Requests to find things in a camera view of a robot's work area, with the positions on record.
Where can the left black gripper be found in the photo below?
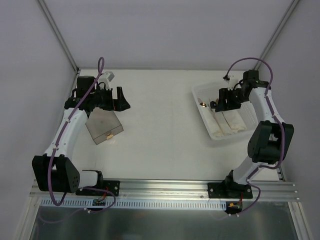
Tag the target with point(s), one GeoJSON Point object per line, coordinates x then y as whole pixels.
{"type": "Point", "coordinates": [110, 99]}

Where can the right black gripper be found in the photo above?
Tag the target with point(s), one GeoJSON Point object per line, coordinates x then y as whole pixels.
{"type": "Point", "coordinates": [225, 100]}

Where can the white paper napkin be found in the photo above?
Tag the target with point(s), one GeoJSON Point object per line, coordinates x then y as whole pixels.
{"type": "Point", "coordinates": [235, 121]}

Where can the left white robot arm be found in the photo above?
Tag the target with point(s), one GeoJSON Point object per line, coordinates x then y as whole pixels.
{"type": "Point", "coordinates": [54, 170]}

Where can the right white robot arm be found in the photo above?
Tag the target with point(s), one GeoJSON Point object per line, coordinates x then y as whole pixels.
{"type": "Point", "coordinates": [269, 143]}

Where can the rolled napkin bundle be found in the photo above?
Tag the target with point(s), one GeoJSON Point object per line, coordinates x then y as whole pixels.
{"type": "Point", "coordinates": [209, 120]}
{"type": "Point", "coordinates": [220, 119]}

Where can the white plastic basket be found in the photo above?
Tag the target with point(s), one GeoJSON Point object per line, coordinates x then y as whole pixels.
{"type": "Point", "coordinates": [209, 92]}

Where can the smoky transparent plastic box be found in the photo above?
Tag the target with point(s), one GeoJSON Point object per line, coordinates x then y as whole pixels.
{"type": "Point", "coordinates": [101, 123]}

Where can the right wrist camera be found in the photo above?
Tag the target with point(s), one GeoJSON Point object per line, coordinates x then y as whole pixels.
{"type": "Point", "coordinates": [231, 80]}

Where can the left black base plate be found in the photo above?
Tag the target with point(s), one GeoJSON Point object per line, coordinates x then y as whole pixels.
{"type": "Point", "coordinates": [112, 186]}

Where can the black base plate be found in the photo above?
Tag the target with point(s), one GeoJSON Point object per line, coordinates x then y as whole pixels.
{"type": "Point", "coordinates": [223, 190]}
{"type": "Point", "coordinates": [112, 186]}

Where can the aluminium mounting rail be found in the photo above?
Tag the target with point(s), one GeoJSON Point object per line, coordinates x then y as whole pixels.
{"type": "Point", "coordinates": [191, 190]}

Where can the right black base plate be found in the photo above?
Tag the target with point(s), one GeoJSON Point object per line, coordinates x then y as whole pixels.
{"type": "Point", "coordinates": [223, 190]}

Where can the left aluminium frame post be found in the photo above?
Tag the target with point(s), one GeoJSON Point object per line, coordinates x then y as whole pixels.
{"type": "Point", "coordinates": [57, 33]}

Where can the aluminium frame post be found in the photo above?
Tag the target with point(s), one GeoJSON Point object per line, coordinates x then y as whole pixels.
{"type": "Point", "coordinates": [271, 42]}
{"type": "Point", "coordinates": [57, 33]}

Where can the white slotted cable duct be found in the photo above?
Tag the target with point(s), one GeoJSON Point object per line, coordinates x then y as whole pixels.
{"type": "Point", "coordinates": [216, 205]}

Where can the right aluminium frame post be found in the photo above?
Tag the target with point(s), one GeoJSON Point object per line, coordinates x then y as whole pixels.
{"type": "Point", "coordinates": [271, 42]}

